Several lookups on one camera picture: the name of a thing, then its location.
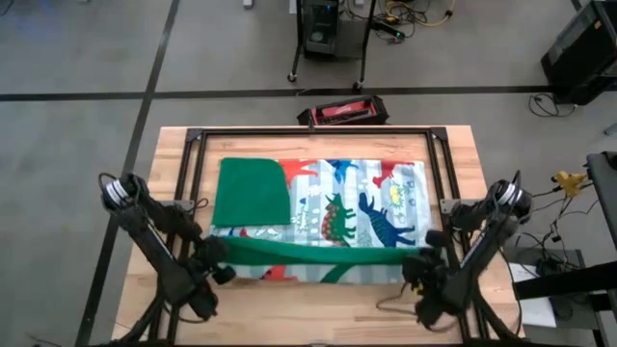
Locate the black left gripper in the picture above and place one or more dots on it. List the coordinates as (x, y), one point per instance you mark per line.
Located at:
(202, 270)

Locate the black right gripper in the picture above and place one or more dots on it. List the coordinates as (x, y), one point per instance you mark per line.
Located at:
(434, 270)

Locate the dinosaur print towel green border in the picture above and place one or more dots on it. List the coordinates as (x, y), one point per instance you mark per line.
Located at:
(250, 193)

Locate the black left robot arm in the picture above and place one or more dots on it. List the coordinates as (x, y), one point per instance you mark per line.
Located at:
(154, 250)

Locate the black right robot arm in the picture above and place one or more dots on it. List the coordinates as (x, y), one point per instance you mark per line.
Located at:
(477, 255)

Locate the grey side table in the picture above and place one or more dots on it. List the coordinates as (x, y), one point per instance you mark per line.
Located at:
(518, 250)

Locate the black power adapter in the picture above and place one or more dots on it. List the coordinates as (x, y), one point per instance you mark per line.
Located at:
(549, 266)

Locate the white paper sheet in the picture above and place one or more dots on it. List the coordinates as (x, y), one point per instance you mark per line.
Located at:
(537, 313)

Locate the black crossbar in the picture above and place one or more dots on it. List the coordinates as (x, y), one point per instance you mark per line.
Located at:
(569, 282)

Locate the red and black tool case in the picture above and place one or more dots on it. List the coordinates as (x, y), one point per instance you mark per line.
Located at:
(344, 111)

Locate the dark grey workbench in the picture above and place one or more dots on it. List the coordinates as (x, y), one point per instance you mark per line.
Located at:
(605, 193)

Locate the black wheeled cart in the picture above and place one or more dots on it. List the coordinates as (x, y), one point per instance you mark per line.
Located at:
(349, 43)

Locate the black power strip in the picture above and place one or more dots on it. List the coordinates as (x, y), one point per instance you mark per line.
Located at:
(388, 30)

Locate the black computer tower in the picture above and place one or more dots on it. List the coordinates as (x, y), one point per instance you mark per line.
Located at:
(320, 29)

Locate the black equipment case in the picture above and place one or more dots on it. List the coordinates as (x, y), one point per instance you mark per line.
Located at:
(583, 53)

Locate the black metal table frame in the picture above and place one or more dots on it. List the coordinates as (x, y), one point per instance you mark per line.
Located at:
(289, 130)

